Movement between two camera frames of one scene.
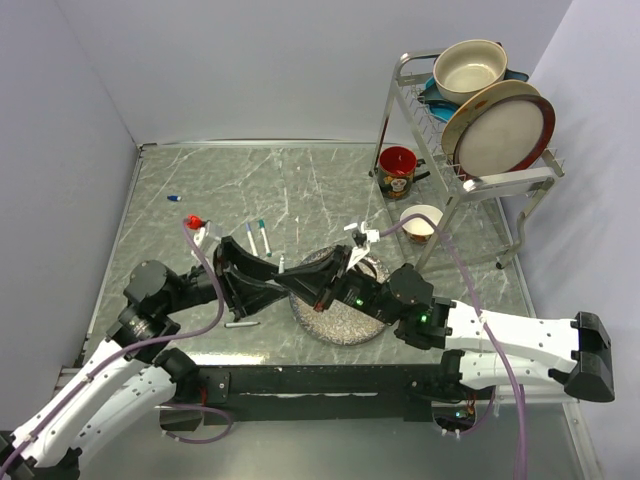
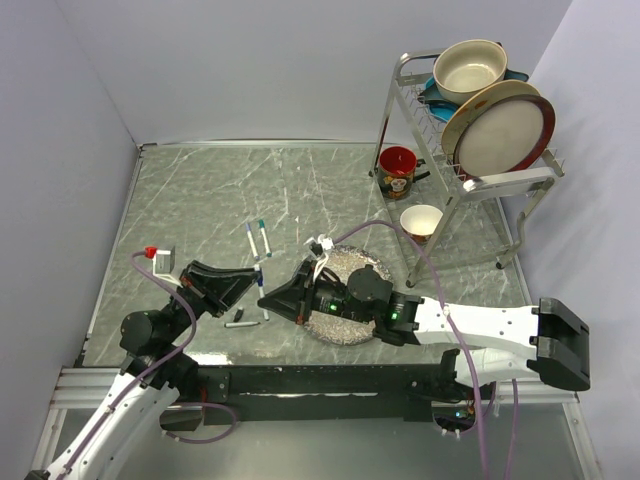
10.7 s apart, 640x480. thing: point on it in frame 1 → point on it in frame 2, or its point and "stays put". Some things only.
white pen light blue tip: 251,239 stays put
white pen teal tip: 261,224 stays put
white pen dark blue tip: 239,324 stays put
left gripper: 244,297 → 201,282
